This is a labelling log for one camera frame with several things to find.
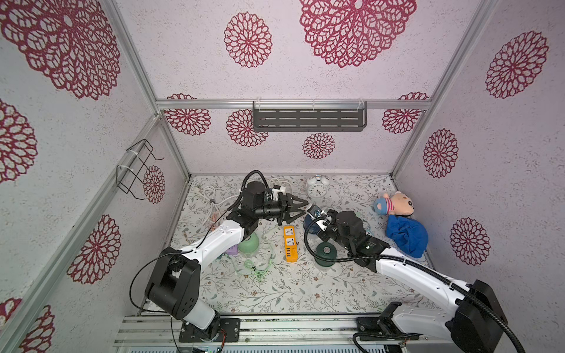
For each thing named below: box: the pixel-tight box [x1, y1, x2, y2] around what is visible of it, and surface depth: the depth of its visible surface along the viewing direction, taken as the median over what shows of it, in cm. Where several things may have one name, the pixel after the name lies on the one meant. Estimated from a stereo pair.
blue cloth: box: [385, 214, 429, 259], surface depth 94 cm
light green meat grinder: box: [238, 232, 260, 259], surface depth 87 cm
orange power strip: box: [283, 225, 298, 263], surface depth 92 cm
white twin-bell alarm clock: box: [306, 175, 329, 199], surface depth 108 cm
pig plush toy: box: [373, 191, 415, 217], surface depth 102 cm
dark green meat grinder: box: [314, 241, 338, 267], surface depth 83 cm
